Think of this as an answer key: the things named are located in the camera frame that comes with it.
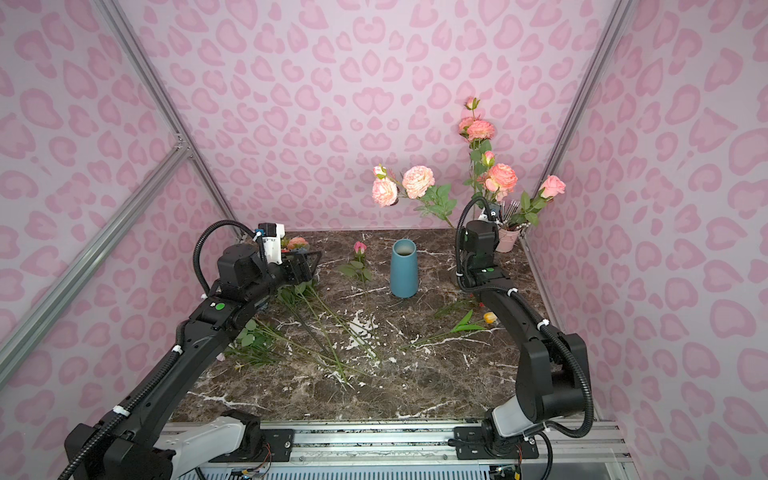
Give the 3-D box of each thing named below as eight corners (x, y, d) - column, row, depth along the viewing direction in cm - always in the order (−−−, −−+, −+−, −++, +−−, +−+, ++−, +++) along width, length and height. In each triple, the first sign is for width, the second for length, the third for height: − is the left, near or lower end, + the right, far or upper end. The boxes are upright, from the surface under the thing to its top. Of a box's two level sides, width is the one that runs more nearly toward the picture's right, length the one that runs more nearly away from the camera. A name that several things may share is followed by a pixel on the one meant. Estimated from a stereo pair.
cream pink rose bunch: (228, 354, 90) (225, 351, 89) (252, 320, 98) (250, 317, 96) (284, 375, 86) (282, 373, 85) (305, 338, 94) (303, 335, 92)
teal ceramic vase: (391, 298, 103) (390, 259, 86) (391, 279, 108) (390, 239, 91) (414, 298, 102) (417, 259, 86) (413, 279, 107) (416, 239, 91)
